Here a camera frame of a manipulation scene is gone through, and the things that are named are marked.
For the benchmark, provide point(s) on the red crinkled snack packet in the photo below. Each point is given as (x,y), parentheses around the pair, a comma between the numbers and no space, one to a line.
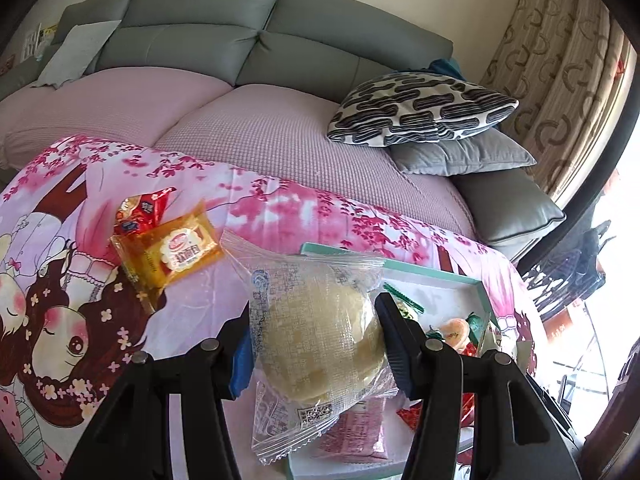
(142,210)

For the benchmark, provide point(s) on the pink snack packet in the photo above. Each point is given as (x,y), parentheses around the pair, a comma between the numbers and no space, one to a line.
(355,435)

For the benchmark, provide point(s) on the bun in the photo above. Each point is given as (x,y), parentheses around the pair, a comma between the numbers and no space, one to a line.
(320,340)

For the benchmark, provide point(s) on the dark green snack packet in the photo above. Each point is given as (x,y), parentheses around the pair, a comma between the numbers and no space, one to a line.
(479,325)

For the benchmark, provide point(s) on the printed cartoon blanket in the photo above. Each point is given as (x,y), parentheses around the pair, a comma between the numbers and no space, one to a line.
(75,260)

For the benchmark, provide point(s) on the green cow biscuit packet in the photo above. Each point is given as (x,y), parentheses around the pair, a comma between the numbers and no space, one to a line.
(405,302)

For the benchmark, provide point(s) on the dark red snack packet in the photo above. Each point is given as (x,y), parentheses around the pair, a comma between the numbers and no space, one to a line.
(407,415)

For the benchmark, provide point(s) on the teal cloth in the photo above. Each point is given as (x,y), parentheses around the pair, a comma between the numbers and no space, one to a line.
(445,67)

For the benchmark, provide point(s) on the black metal frame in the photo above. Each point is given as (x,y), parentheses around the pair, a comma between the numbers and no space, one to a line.
(565,270)

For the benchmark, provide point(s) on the beige patterned curtain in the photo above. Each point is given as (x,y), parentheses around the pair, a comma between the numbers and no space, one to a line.
(560,85)

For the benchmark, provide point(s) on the black and white patterned pillow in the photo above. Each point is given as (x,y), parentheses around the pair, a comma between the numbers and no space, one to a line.
(420,107)

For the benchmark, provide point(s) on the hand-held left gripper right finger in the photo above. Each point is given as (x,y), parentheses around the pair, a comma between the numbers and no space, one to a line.
(395,355)

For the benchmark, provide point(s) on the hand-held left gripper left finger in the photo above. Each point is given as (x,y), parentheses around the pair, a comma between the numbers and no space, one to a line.
(242,365)

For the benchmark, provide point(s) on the yellow cake packet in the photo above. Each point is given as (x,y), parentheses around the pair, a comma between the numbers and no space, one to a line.
(170,255)

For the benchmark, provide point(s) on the light grey pillow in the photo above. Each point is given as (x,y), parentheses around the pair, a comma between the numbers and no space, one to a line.
(75,52)

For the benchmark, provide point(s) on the teal cardboard tray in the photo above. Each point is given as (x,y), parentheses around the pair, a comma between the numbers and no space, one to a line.
(450,280)

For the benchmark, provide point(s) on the pink sofa cover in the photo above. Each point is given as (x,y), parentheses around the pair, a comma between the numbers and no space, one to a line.
(175,110)

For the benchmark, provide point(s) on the orange lid jelly cup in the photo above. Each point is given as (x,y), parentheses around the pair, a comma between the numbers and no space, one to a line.
(455,332)

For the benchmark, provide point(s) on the grey sofa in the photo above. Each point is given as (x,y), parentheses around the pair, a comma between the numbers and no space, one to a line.
(200,25)

